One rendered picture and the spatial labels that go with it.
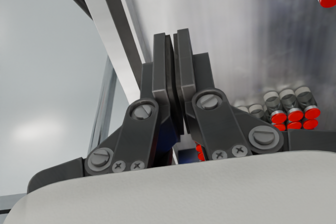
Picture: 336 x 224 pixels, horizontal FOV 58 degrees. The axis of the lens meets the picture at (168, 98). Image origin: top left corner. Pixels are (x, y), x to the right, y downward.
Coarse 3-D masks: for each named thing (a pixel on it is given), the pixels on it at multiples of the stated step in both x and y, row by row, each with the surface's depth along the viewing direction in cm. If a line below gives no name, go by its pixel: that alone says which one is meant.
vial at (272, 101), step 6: (264, 96) 45; (270, 96) 44; (276, 96) 44; (270, 102) 43; (276, 102) 43; (270, 108) 43; (276, 108) 42; (282, 108) 43; (270, 114) 43; (276, 114) 42; (282, 114) 42; (276, 120) 42; (282, 120) 42
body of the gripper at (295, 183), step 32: (224, 160) 8; (256, 160) 8; (288, 160) 8; (320, 160) 7; (32, 192) 8; (64, 192) 8; (96, 192) 8; (128, 192) 8; (160, 192) 7; (192, 192) 7; (224, 192) 7; (256, 192) 7; (288, 192) 7; (320, 192) 7
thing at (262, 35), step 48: (144, 0) 34; (192, 0) 34; (240, 0) 35; (288, 0) 35; (144, 48) 37; (192, 48) 39; (240, 48) 39; (288, 48) 39; (240, 96) 45; (192, 144) 54
